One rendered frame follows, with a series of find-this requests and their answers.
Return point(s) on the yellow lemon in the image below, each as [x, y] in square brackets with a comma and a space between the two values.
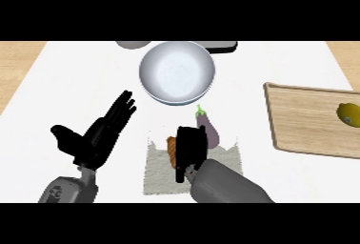
[348, 115]

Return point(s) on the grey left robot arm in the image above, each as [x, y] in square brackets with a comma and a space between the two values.
[69, 189]

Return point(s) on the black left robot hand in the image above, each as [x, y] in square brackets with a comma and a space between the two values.
[96, 139]

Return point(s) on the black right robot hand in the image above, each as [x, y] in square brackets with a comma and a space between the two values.
[190, 146]

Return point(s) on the brown croissant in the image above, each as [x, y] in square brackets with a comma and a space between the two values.
[171, 151]

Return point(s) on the white and black appliance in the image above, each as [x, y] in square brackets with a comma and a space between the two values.
[221, 47]

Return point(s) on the pale wooden cutting board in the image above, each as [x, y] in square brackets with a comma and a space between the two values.
[311, 122]

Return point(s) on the purple eggplant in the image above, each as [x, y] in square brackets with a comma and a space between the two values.
[211, 128]

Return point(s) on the grey rounded object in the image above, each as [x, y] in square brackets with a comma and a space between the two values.
[132, 44]

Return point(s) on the grey fabric placemat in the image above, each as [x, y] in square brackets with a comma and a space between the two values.
[159, 171]

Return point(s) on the white round bowl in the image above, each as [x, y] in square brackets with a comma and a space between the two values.
[177, 73]

